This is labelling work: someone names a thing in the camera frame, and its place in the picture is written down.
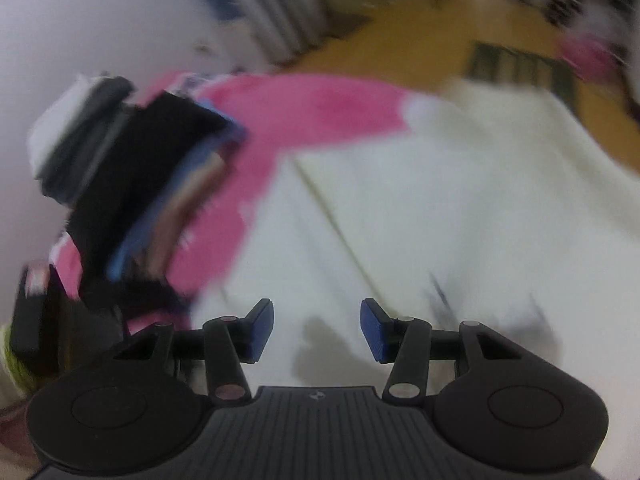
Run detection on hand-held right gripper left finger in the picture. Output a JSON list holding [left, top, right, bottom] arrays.
[[112, 299, 275, 405]]

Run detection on stack of folded clothes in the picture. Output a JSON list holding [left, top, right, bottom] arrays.
[[65, 91, 249, 313]]

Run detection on clear plastic bag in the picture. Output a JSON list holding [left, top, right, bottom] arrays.
[[557, 32, 633, 83]]

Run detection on dark grey folded cloth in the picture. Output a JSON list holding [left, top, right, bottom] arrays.
[[39, 76, 137, 207]]

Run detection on grey curtain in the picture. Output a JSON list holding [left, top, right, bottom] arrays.
[[235, 0, 331, 63]]

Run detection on pink floral blanket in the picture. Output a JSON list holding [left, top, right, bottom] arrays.
[[47, 72, 416, 333]]

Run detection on white knit sweater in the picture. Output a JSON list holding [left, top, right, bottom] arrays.
[[192, 77, 640, 480]]

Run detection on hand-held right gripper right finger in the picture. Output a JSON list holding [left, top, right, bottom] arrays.
[[361, 298, 526, 405]]

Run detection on striped floor mat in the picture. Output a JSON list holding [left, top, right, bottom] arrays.
[[467, 42, 578, 108]]

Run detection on white pillow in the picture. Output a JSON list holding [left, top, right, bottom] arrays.
[[27, 74, 103, 181]]

